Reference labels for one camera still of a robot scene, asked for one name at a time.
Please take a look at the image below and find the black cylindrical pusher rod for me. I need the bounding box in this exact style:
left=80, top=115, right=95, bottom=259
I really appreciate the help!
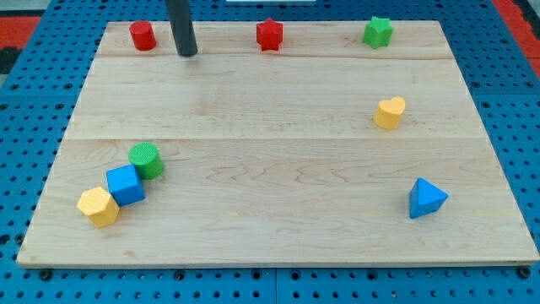
left=165, top=0, right=198, bottom=57

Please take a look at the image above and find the red cylinder block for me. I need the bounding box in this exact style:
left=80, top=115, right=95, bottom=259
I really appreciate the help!
left=129, top=20, right=157, bottom=51

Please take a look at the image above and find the red star block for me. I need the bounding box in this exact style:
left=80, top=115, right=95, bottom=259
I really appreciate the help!
left=256, top=18, right=284, bottom=51

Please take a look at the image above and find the green cylinder block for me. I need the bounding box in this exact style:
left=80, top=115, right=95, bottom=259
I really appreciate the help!
left=128, top=142, right=165, bottom=180

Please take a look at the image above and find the wooden board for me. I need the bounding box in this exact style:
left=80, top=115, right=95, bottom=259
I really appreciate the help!
left=17, top=21, right=539, bottom=269

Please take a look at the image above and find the blue cube block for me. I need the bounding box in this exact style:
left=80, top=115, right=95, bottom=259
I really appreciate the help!
left=106, top=165, right=145, bottom=207

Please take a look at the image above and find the green star block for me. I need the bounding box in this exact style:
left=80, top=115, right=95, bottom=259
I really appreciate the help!
left=362, top=16, right=393, bottom=49

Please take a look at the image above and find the yellow hexagon block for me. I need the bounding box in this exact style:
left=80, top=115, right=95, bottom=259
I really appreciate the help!
left=77, top=187, right=120, bottom=228

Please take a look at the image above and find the yellow heart block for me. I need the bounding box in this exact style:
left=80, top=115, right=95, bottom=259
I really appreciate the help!
left=373, top=96, right=406, bottom=130

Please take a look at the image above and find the blue triangle block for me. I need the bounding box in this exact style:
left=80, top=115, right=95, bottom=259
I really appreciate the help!
left=409, top=177, right=448, bottom=219

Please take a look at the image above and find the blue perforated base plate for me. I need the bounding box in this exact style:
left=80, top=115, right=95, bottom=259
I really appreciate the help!
left=1, top=0, right=539, bottom=303

